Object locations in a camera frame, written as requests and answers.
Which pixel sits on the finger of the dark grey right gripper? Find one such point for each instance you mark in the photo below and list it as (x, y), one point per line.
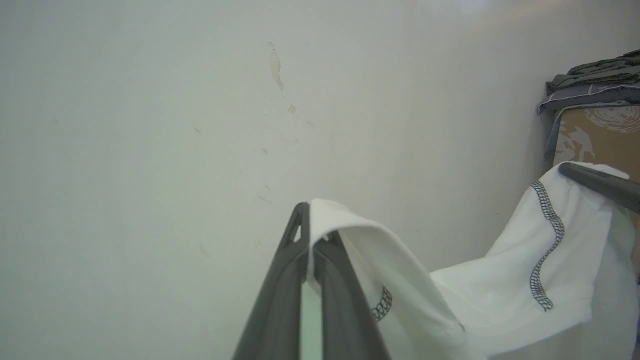
(605, 184)

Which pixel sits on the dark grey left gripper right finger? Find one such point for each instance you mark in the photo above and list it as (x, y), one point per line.
(345, 310)

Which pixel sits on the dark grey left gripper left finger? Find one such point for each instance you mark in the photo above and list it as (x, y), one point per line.
(280, 300)

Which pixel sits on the white garment with black stitching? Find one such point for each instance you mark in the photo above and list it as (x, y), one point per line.
(500, 295)

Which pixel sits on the pile of grey garments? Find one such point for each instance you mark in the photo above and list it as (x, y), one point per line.
(595, 85)

